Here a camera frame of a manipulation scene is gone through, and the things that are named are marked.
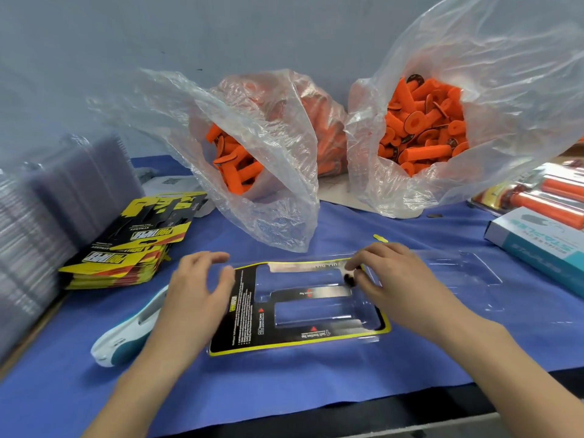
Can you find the teal white cardboard box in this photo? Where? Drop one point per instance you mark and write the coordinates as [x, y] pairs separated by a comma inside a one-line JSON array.
[[543, 246]]

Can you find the stack of yellow black cards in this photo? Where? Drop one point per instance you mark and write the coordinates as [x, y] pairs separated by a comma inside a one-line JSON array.
[[128, 246]]

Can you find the small yellow scrap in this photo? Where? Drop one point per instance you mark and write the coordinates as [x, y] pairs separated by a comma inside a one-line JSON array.
[[380, 238]]

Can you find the person's left hand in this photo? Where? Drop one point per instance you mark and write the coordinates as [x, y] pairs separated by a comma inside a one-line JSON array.
[[192, 310]]

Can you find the person's right hand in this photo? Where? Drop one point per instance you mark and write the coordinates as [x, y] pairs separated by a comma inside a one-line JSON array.
[[411, 287]]

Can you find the yellow black backing card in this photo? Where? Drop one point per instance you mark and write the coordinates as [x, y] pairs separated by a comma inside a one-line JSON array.
[[239, 319]]

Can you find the stack of clear blister shells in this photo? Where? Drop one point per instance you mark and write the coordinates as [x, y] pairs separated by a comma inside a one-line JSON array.
[[41, 223]]

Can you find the person's right forearm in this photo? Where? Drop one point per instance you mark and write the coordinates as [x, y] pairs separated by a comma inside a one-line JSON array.
[[516, 378]]

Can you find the large clear plastic bag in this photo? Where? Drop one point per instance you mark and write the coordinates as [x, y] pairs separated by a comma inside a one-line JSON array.
[[529, 68]]

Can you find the teal hand stapler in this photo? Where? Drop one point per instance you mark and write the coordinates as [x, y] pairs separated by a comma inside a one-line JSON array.
[[119, 337]]

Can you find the white printed paper sheet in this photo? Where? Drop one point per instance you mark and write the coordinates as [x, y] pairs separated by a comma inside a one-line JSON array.
[[169, 184]]

